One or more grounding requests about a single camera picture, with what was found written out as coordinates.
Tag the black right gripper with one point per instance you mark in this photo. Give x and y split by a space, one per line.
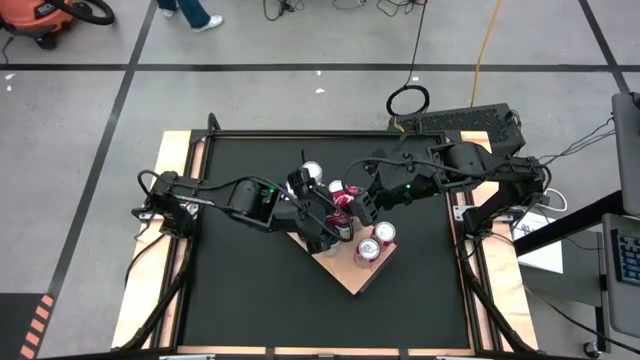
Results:
400 182

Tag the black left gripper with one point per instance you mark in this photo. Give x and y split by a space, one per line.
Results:
307 215

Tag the red cola can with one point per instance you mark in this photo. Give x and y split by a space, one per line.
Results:
368 250
342 212
384 232

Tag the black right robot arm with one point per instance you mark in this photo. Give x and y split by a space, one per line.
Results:
500 170

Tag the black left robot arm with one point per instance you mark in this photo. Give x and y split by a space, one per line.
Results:
235 197

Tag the wooden board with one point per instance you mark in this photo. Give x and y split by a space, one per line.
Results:
345 270

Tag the black computer tower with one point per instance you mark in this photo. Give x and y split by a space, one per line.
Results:
450 120

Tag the white printed paper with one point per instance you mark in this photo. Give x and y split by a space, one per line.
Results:
542 250

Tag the black desk support bar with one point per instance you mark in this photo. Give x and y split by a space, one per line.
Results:
570 222

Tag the person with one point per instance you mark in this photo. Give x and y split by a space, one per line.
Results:
195 15

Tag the grey flat panel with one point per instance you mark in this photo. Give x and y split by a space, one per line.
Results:
627 150

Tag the dark computer keyboard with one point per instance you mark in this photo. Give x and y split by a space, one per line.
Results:
629 257

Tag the black caster wheel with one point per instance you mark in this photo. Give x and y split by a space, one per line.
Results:
591 348

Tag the grey keyboard tray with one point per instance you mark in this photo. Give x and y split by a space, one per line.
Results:
615 310

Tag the black orange striped mat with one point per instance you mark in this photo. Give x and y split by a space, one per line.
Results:
35 325

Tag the orange shop vacuum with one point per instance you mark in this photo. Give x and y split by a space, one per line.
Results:
30 15

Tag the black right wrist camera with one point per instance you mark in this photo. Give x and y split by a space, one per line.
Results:
363 207

